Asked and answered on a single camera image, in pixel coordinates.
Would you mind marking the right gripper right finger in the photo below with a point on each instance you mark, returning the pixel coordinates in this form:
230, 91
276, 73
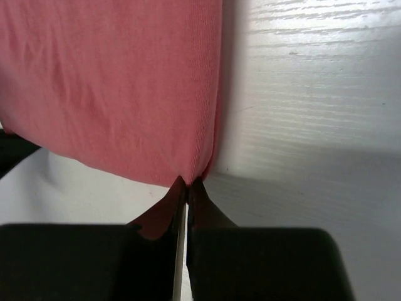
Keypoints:
229, 262

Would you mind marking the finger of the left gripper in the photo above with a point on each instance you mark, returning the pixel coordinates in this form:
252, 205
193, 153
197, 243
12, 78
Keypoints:
13, 150

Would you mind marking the salmon pink t-shirt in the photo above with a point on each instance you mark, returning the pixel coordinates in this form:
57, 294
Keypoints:
128, 87

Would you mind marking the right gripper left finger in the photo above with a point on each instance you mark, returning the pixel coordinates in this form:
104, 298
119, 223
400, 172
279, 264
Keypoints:
139, 260

